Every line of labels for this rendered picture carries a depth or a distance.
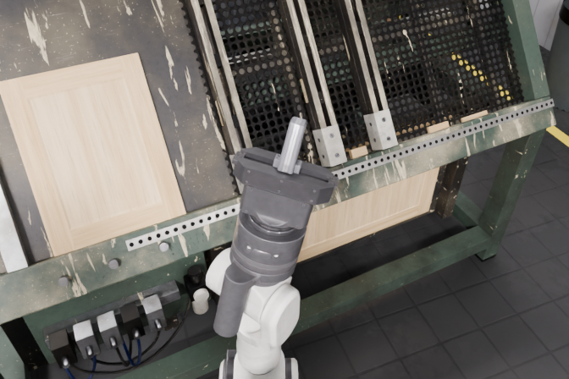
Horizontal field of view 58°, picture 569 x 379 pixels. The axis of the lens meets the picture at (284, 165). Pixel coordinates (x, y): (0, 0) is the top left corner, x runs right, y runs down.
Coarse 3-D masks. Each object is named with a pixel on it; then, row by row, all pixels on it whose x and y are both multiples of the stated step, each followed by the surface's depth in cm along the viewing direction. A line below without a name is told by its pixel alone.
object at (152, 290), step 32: (192, 256) 150; (128, 288) 146; (160, 288) 150; (192, 288) 149; (32, 320) 137; (64, 320) 142; (96, 320) 142; (128, 320) 139; (160, 320) 144; (64, 352) 134; (96, 352) 140; (128, 352) 149
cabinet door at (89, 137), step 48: (48, 96) 139; (96, 96) 144; (144, 96) 148; (48, 144) 139; (96, 144) 144; (144, 144) 148; (48, 192) 139; (96, 192) 144; (144, 192) 148; (96, 240) 143
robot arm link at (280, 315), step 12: (288, 288) 67; (276, 300) 66; (288, 300) 66; (264, 312) 66; (276, 312) 65; (288, 312) 68; (240, 324) 75; (252, 324) 75; (264, 324) 67; (276, 324) 66; (288, 324) 70; (240, 336) 76; (252, 336) 73; (264, 336) 69; (276, 336) 68; (288, 336) 73; (264, 348) 72
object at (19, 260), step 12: (0, 180) 135; (0, 192) 133; (0, 204) 133; (0, 216) 133; (12, 216) 135; (0, 228) 133; (12, 228) 134; (0, 240) 133; (12, 240) 134; (12, 252) 134; (24, 252) 136; (12, 264) 134; (24, 264) 135
